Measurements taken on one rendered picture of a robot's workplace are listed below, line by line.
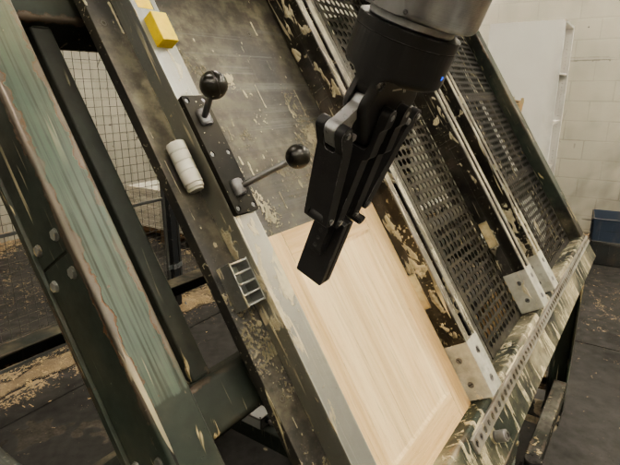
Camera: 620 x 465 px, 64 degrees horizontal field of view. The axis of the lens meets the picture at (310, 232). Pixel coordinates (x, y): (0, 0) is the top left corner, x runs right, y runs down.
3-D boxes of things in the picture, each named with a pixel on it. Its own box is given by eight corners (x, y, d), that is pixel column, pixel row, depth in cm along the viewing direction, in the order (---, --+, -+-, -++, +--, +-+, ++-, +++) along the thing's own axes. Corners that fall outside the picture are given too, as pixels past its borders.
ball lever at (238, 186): (232, 201, 74) (313, 160, 72) (221, 178, 74) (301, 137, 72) (240, 202, 77) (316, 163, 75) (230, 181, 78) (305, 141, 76)
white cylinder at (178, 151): (161, 149, 74) (184, 196, 74) (172, 139, 73) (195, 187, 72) (176, 147, 77) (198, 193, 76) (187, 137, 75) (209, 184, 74)
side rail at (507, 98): (556, 245, 225) (581, 236, 218) (447, 32, 230) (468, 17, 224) (559, 241, 231) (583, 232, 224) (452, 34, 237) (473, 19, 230)
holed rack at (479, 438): (476, 455, 94) (479, 455, 94) (469, 440, 94) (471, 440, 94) (589, 242, 224) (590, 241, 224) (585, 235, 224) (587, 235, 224)
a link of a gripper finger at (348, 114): (399, 80, 36) (363, 84, 32) (373, 145, 38) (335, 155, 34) (373, 66, 37) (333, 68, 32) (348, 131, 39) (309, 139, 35)
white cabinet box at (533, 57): (533, 266, 444) (566, 18, 387) (468, 255, 474) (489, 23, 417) (543, 248, 494) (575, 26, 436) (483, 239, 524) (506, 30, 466)
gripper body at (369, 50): (396, 4, 39) (356, 112, 44) (338, -4, 33) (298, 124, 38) (480, 40, 37) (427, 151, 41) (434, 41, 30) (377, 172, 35)
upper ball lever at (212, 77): (196, 136, 76) (208, 94, 64) (186, 113, 77) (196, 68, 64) (219, 127, 78) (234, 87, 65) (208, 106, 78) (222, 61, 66)
